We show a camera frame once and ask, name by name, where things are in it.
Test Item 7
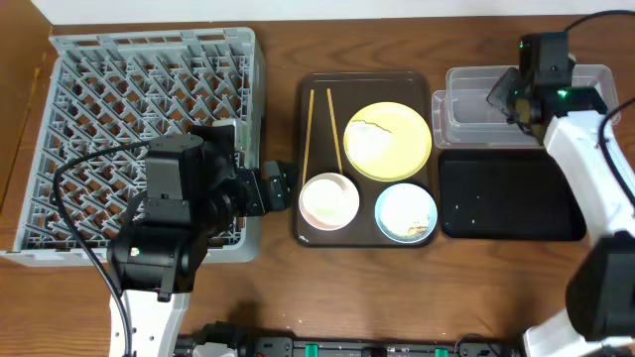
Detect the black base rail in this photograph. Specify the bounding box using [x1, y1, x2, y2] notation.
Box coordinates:
[173, 321, 524, 357]

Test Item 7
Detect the light blue bowl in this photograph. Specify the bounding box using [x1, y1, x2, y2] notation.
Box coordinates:
[374, 183, 438, 245]

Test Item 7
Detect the clear plastic bin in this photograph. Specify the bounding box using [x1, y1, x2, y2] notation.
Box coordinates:
[432, 64, 619, 150]

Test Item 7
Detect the black waste tray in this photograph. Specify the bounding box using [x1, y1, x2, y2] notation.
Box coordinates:
[438, 150, 586, 241]

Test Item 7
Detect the yellow plate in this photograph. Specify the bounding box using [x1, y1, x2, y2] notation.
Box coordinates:
[343, 102, 432, 181]

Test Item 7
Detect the dark brown serving tray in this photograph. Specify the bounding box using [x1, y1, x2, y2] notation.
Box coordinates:
[292, 71, 437, 249]

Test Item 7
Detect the white napkin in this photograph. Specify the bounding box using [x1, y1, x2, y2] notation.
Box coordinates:
[346, 121, 392, 164]

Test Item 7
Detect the left wooden chopstick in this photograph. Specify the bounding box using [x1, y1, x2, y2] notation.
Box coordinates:
[302, 89, 315, 186]

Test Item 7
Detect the pink bowl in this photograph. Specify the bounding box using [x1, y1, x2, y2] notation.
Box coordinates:
[298, 173, 360, 231]

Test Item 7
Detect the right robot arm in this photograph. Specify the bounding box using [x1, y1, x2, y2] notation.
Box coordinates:
[487, 32, 634, 357]

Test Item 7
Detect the grey dishwasher rack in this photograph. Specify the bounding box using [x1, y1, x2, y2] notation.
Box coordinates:
[1, 27, 265, 267]

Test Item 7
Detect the wooden chopstick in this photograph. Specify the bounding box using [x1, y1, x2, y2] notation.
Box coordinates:
[302, 89, 315, 186]
[326, 87, 343, 175]

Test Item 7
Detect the white cup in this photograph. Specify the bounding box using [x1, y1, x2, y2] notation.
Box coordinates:
[303, 178, 347, 225]

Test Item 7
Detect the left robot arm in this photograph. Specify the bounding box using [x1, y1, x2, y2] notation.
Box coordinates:
[107, 134, 299, 356]

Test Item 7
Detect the right wooden chopstick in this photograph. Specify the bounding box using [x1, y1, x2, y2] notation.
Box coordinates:
[326, 87, 343, 175]

